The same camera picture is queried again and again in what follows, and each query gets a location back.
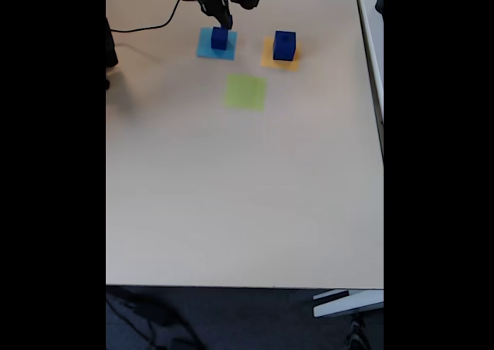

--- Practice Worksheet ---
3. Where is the white grey bar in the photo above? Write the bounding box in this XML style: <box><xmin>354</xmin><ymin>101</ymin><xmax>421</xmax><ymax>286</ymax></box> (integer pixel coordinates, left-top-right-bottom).
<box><xmin>312</xmin><ymin>289</ymin><xmax>384</xmax><ymax>319</ymax></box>

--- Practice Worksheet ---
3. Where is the small blue cube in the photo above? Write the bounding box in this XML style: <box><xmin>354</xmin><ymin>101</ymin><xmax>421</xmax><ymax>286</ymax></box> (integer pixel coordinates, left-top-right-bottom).
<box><xmin>210</xmin><ymin>26</ymin><xmax>229</xmax><ymax>52</ymax></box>

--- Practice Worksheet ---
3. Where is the blue square sheet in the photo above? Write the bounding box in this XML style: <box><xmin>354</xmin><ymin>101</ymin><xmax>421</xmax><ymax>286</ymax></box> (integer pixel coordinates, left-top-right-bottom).
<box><xmin>196</xmin><ymin>27</ymin><xmax>239</xmax><ymax>62</ymax></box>

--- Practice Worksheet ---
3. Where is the green square sheet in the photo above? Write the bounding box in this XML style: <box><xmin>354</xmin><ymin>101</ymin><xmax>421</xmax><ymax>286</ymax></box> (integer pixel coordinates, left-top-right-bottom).
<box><xmin>223</xmin><ymin>73</ymin><xmax>268</xmax><ymax>112</ymax></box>

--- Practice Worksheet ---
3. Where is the white neighbouring table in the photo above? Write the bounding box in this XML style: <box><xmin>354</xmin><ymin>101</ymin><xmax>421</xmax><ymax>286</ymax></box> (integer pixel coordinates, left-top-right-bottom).
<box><xmin>353</xmin><ymin>0</ymin><xmax>384</xmax><ymax>158</ymax></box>

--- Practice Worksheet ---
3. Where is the thin camera cable loop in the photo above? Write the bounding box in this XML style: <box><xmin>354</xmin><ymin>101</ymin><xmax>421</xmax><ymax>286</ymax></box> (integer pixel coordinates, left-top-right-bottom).
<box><xmin>109</xmin><ymin>0</ymin><xmax>198</xmax><ymax>33</ymax></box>

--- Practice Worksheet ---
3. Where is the orange square sheet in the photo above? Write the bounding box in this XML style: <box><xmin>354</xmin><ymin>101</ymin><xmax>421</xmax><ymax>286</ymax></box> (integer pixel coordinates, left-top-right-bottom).
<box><xmin>261</xmin><ymin>36</ymin><xmax>303</xmax><ymax>73</ymax></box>

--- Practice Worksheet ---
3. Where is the large blue cube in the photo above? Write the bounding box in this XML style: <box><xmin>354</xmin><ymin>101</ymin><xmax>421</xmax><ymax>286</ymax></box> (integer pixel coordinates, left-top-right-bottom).
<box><xmin>272</xmin><ymin>29</ymin><xmax>297</xmax><ymax>63</ymax></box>

